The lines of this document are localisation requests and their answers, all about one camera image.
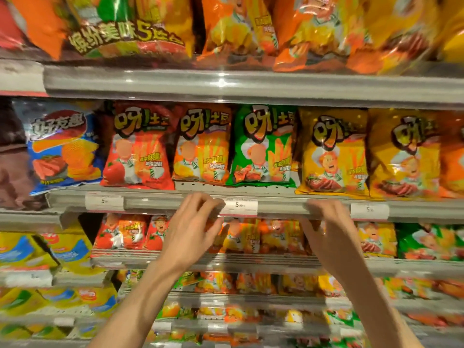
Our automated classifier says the metal store shelving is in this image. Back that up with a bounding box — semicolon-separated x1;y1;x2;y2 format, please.
0;59;464;348

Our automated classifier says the white price tag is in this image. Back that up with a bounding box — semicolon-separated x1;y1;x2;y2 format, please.
85;193;125;213
350;203;391;221
0;61;48;98
219;200;259;218

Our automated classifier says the person's right forearm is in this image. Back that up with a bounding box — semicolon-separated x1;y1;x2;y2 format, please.
335;257;425;348

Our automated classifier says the person's left forearm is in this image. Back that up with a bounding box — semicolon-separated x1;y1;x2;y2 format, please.
87;266;193;348

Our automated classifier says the person's left hand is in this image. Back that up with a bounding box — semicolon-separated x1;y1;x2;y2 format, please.
156;191;225;278

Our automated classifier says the green fries snack bag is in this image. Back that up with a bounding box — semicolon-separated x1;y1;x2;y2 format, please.
225;104;298;188

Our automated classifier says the blue potato chip bag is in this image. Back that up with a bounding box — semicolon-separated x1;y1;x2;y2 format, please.
13;99;106;196

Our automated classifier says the large red multipack bag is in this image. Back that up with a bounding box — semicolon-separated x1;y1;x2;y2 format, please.
0;0;196;64

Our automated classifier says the person's right hand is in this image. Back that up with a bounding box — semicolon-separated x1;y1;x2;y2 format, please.
299;199;365;278

